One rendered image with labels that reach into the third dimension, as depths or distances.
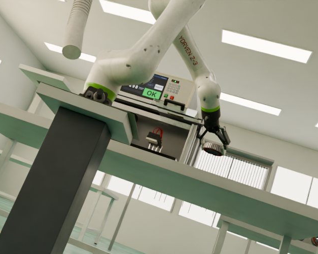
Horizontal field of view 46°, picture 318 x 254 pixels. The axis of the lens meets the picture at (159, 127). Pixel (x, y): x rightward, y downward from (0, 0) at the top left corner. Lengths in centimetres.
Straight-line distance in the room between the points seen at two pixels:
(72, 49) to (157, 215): 569
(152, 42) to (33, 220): 73
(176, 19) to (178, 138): 99
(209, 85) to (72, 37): 186
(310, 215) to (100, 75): 103
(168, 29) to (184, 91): 88
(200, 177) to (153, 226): 675
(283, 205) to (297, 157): 712
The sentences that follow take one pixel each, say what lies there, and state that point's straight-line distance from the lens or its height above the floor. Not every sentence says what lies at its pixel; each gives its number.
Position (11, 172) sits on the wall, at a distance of 961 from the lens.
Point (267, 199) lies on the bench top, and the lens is 171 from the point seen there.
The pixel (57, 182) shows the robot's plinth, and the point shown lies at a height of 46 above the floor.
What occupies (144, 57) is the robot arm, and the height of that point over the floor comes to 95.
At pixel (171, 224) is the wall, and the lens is 838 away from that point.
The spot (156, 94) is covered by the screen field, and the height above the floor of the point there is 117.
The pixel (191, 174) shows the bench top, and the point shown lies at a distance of 171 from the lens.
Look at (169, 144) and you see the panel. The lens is 228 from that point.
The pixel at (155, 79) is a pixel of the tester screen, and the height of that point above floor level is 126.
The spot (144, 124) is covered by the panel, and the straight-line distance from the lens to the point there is 234.
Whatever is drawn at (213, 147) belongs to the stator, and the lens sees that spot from 194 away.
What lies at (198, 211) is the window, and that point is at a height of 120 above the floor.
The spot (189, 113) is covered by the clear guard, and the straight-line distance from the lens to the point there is 192.
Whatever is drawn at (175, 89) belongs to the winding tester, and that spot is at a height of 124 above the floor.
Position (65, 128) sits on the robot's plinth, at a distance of 135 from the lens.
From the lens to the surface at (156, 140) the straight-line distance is 206.
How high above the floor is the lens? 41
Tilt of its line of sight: 15 degrees up
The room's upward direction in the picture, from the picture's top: 21 degrees clockwise
